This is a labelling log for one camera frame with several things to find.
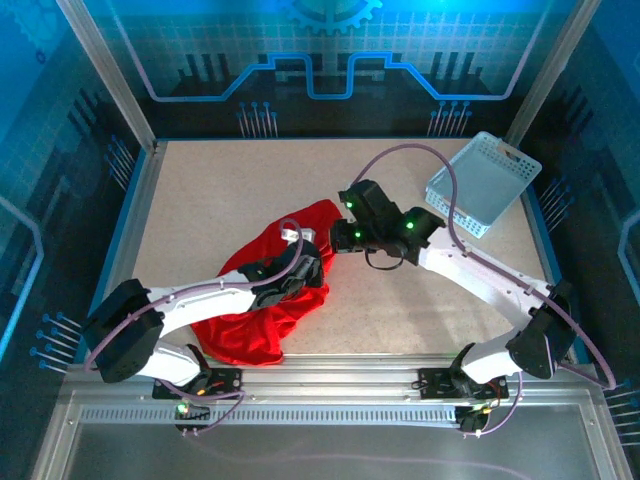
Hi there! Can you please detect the aluminium mounting rail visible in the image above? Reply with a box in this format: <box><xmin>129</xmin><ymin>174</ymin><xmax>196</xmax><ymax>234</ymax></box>
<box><xmin>64</xmin><ymin>353</ymin><xmax>601</xmax><ymax>401</ymax></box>

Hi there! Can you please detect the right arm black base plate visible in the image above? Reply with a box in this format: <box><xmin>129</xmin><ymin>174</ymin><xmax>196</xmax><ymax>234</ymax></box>
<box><xmin>417</xmin><ymin>367</ymin><xmax>510</xmax><ymax>401</ymax></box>

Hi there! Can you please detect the small controller board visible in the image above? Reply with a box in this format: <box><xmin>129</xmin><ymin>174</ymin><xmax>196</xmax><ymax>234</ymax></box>
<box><xmin>174</xmin><ymin>399</ymin><xmax>211</xmax><ymax>434</ymax></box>
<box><xmin>457</xmin><ymin>404</ymin><xmax>489</xmax><ymax>436</ymax></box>

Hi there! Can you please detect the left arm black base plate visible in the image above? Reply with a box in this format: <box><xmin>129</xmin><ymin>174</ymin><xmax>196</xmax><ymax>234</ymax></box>
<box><xmin>152</xmin><ymin>367</ymin><xmax>245</xmax><ymax>401</ymax></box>

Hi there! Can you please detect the right aluminium frame post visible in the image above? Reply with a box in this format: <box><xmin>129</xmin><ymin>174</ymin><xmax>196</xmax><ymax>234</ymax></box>
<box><xmin>504</xmin><ymin>0</ymin><xmax>601</xmax><ymax>146</ymax></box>

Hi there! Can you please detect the right small controller board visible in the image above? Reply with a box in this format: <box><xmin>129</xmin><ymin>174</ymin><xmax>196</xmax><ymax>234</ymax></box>
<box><xmin>457</xmin><ymin>404</ymin><xmax>489</xmax><ymax>436</ymax></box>

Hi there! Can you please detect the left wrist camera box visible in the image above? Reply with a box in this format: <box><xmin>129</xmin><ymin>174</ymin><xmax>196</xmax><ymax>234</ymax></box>
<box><xmin>279</xmin><ymin>222</ymin><xmax>318</xmax><ymax>245</ymax></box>

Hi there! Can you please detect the left small controller board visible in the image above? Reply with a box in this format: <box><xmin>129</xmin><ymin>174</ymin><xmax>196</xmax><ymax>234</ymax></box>
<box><xmin>174</xmin><ymin>399</ymin><xmax>211</xmax><ymax>434</ymax></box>

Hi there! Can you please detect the slotted grey cable duct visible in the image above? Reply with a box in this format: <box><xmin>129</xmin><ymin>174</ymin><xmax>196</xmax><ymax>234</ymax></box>
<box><xmin>79</xmin><ymin>405</ymin><xmax>464</xmax><ymax>427</ymax></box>

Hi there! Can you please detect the red t-shirt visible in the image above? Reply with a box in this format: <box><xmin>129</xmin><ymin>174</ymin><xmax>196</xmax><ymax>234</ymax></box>
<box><xmin>191</xmin><ymin>198</ymin><xmax>346</xmax><ymax>367</ymax></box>

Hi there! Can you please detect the left aluminium frame post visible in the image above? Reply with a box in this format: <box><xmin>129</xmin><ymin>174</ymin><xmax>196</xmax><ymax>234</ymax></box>
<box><xmin>55</xmin><ymin>0</ymin><xmax>162</xmax><ymax>154</ymax></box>

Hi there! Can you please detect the aluminium side rail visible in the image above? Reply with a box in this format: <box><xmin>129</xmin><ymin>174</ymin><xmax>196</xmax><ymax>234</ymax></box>
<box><xmin>84</xmin><ymin>142</ymin><xmax>164</xmax><ymax>361</ymax></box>

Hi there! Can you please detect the aluminium frame post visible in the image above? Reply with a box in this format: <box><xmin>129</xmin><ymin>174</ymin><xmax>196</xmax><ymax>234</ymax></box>
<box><xmin>55</xmin><ymin>0</ymin><xmax>162</xmax><ymax>154</ymax></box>
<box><xmin>504</xmin><ymin>0</ymin><xmax>601</xmax><ymax>146</ymax></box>

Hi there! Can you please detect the thin black cable loop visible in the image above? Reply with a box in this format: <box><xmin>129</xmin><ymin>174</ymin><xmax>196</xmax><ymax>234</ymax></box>
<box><xmin>364</xmin><ymin>247</ymin><xmax>404</xmax><ymax>272</ymax></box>

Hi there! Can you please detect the grey steel sheet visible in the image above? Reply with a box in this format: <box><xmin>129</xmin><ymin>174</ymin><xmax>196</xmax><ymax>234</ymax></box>
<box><xmin>29</xmin><ymin>394</ymin><xmax>634</xmax><ymax>480</ymax></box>

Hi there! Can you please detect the white perforated plastic basket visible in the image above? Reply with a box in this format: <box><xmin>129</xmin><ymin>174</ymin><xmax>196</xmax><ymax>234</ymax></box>
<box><xmin>424</xmin><ymin>130</ymin><xmax>544</xmax><ymax>239</ymax></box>

